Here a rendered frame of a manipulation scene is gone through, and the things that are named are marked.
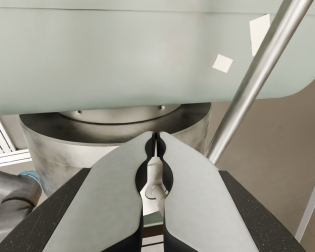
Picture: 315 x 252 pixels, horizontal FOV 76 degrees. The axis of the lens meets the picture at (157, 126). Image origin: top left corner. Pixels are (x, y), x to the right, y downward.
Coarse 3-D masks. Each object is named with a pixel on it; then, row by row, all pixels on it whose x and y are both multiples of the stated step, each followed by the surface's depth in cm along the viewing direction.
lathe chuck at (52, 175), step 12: (204, 144) 32; (36, 156) 27; (36, 168) 29; (48, 168) 26; (60, 168) 25; (72, 168) 24; (156, 168) 25; (48, 180) 28; (60, 180) 26; (48, 192) 30; (144, 204) 27; (156, 204) 28
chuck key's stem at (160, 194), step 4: (160, 184) 27; (152, 188) 27; (156, 188) 26; (160, 188) 26; (152, 192) 27; (156, 192) 26; (160, 192) 26; (164, 192) 26; (156, 196) 26; (160, 196) 25; (164, 196) 25; (160, 200) 24; (160, 204) 24; (160, 208) 24; (160, 212) 24
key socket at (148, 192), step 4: (156, 180) 26; (160, 180) 27; (152, 184) 26; (156, 184) 27; (148, 188) 26; (164, 188) 28; (144, 192) 27; (148, 192) 27; (148, 196) 27; (152, 196) 27
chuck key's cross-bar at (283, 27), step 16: (288, 0) 9; (304, 0) 9; (288, 16) 9; (272, 32) 10; (288, 32) 10; (272, 48) 10; (256, 64) 11; (272, 64) 11; (256, 80) 11; (240, 96) 12; (240, 112) 13; (224, 128) 14; (224, 144) 14
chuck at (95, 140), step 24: (24, 120) 27; (48, 120) 27; (72, 120) 27; (144, 120) 27; (168, 120) 27; (192, 120) 27; (48, 144) 23; (72, 144) 22; (96, 144) 22; (120, 144) 22; (192, 144) 28
